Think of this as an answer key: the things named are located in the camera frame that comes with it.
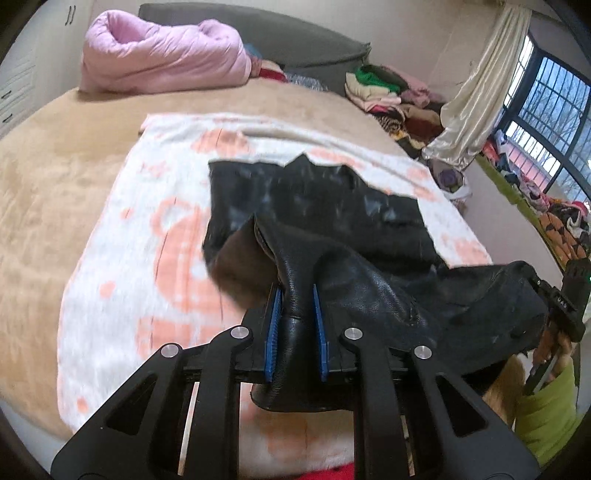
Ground right hand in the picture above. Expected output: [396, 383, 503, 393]
[533, 322, 573, 384]

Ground clothes along window sill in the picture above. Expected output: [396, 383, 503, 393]
[476, 131, 590, 270]

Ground red garment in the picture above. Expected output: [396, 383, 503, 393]
[297, 463, 355, 480]

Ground green sleeve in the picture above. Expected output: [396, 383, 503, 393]
[515, 360, 582, 467]

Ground pink rolled quilt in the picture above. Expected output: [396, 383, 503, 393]
[79, 10, 252, 94]

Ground pile of folded clothes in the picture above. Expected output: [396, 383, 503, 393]
[344, 64, 446, 159]

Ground bag of clothes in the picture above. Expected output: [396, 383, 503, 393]
[428, 159, 472, 202]

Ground window with black frame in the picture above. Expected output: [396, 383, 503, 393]
[499, 36, 590, 205]

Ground cream satin curtain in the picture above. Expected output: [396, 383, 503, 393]
[422, 3, 532, 170]

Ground black leather jacket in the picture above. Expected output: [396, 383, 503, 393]
[202, 156, 548, 412]

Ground tan bed sheet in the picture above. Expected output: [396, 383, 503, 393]
[1, 79, 401, 440]

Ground white wardrobe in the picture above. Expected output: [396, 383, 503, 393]
[1, 1, 92, 135]

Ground white pink fleece blanket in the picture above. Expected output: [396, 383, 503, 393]
[57, 113, 491, 430]

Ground grey quilted headboard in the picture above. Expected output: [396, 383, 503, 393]
[138, 2, 370, 96]

